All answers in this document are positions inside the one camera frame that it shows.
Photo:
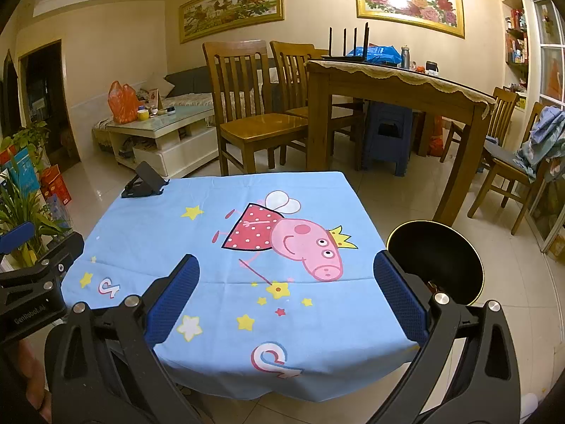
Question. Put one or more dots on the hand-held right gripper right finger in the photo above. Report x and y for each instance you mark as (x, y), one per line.
(397, 296)

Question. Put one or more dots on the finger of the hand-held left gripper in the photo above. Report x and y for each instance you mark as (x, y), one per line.
(44, 274)
(17, 236)

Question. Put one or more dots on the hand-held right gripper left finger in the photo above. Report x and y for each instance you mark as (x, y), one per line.
(174, 300)

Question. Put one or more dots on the black bin with gold rim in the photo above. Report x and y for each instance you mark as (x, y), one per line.
(441, 251)

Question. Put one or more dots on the person's left hand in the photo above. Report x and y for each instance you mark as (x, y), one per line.
(31, 375)

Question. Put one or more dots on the green potted plant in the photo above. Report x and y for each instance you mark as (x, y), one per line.
(26, 207)

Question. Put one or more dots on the red gift box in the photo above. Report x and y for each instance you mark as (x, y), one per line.
(55, 185)

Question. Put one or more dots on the blue gift box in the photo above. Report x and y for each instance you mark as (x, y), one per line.
(24, 172)

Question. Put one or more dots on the blue cartoon printed tablecloth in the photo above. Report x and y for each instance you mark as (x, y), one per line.
(154, 229)

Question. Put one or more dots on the black phone stand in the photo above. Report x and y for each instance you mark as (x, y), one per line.
(145, 185)

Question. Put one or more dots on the white coffee table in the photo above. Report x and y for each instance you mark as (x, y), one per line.
(176, 154)

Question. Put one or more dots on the blue plastic stool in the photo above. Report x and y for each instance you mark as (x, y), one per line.
(375, 150)

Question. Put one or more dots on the wooden dining chair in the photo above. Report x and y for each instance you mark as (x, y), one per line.
(260, 128)
(499, 181)
(291, 66)
(503, 110)

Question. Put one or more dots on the red plastic bag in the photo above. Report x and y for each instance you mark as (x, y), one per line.
(435, 141)

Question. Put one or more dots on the orange plastic bag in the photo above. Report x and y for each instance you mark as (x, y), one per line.
(123, 106)

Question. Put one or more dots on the small yellow cup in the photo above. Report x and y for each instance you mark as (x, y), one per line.
(143, 115)

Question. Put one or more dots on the grey seat cushion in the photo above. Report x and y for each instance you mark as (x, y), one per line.
(503, 152)

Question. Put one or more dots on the wooden dining table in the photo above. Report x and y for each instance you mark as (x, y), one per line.
(353, 92)

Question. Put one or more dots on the beige lace-edged table cover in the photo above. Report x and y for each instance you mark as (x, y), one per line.
(397, 75)

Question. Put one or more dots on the pile of blue clothes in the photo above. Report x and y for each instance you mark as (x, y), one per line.
(547, 132)

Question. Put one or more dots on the small black device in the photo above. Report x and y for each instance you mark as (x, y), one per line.
(432, 67)

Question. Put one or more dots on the dark drinking bottle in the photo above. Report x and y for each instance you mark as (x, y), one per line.
(404, 59)

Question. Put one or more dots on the blue plastic bag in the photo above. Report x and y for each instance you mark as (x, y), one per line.
(379, 55)

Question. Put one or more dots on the black router with antennas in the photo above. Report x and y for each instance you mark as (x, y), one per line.
(344, 56)

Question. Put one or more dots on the white framed glass partition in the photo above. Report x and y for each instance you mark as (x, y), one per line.
(551, 75)

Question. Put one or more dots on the gold framed flower painting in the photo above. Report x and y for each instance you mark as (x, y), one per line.
(406, 0)

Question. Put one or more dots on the gold framed horse painting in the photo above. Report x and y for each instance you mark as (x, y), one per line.
(229, 6)

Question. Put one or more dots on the wall shelf with items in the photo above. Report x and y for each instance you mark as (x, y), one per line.
(516, 48)

